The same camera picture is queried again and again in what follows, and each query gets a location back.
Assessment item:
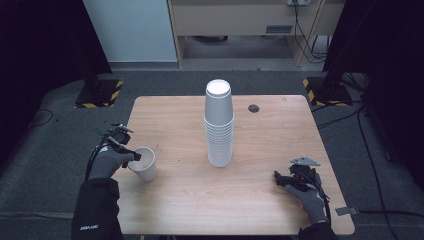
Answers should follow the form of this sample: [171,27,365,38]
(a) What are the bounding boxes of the thin black floor cable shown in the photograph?
[28,108,55,129]

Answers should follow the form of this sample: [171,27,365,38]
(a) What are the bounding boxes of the stack of white paper cups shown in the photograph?
[203,78,235,168]

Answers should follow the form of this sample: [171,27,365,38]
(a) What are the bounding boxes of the white cabinet panel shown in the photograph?
[82,0,178,63]

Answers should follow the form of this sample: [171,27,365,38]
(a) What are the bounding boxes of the single white paper cup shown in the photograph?
[127,146,158,183]

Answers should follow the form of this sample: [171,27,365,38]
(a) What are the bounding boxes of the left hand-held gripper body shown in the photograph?
[101,123,134,148]

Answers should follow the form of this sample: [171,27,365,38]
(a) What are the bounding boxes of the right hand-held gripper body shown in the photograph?
[287,156,321,192]

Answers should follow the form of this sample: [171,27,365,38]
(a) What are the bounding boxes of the left hand-held gripper cable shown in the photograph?
[84,134,112,182]

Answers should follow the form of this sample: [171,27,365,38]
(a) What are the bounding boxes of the striped black stand base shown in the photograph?
[302,76,353,108]
[74,78,124,109]

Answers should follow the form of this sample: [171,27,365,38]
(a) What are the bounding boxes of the light wooden desk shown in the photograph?
[167,0,346,68]

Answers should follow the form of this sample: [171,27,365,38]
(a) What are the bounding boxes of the person's right hand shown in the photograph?
[283,174,329,225]

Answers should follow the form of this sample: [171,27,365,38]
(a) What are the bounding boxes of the grey desk label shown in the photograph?
[265,24,294,35]

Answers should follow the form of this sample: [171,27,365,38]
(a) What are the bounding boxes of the hand-held gripper cable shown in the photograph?
[84,134,112,182]
[304,172,333,224]

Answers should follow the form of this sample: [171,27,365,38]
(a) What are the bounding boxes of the right hand-held gripper cable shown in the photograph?
[304,172,333,224]

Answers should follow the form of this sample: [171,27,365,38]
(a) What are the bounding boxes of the grey tape tab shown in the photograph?
[334,206,360,217]

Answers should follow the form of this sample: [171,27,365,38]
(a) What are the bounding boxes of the black hanging cables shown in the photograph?
[292,0,330,65]

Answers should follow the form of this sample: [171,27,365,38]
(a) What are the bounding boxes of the black curtain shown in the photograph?
[322,0,424,193]
[0,0,113,164]

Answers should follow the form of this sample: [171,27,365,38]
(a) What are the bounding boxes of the black stand pole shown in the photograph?
[81,63,103,96]
[323,46,349,92]

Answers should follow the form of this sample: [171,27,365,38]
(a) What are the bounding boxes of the person's left hand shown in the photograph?
[87,145,134,179]

